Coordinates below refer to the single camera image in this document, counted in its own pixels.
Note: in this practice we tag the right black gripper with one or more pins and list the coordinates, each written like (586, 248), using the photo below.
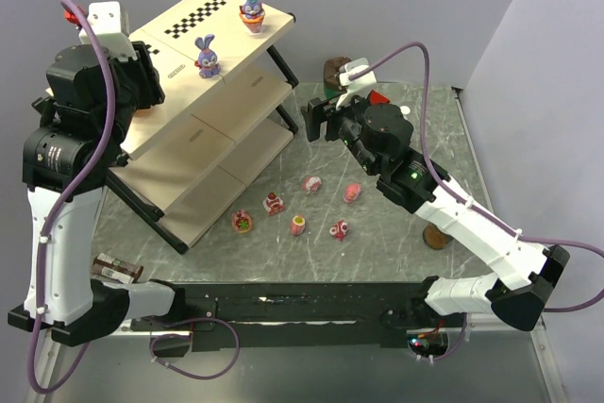
(316, 118)

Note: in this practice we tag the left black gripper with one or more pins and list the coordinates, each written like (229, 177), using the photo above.
(148, 75)

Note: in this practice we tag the purple sitting bunny toy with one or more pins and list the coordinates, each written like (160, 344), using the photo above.
(207, 60)

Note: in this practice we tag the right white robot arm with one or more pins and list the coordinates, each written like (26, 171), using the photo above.
(523, 275)

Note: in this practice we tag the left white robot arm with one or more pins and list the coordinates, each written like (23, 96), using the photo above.
(66, 164)

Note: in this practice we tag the beige three-tier shelf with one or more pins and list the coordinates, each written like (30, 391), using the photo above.
(183, 165)

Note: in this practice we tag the brown green plush toy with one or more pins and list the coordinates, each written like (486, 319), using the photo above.
(331, 81)

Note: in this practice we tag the red box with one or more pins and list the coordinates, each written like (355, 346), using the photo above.
(376, 98)

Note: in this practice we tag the pink white small toy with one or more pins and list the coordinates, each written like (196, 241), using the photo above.
(312, 184)

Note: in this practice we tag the pink piglet toy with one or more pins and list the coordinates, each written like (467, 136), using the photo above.
(352, 192)

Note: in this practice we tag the strawberry cake toy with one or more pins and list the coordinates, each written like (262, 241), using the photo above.
(273, 204)

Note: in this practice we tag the pink roll cake toy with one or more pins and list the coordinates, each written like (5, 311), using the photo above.
(298, 225)

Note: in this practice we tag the red white fish toy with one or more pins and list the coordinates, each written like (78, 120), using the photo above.
(339, 230)

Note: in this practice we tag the pink clover donut toy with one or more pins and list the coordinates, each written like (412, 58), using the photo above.
(241, 221)

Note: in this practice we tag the tin can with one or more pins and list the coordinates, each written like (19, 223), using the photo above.
(434, 238)

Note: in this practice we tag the brown snack packet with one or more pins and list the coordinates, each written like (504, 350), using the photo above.
(122, 271)

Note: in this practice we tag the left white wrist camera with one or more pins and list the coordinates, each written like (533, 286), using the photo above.
(110, 24)

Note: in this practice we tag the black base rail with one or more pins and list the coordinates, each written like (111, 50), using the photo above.
(269, 314)

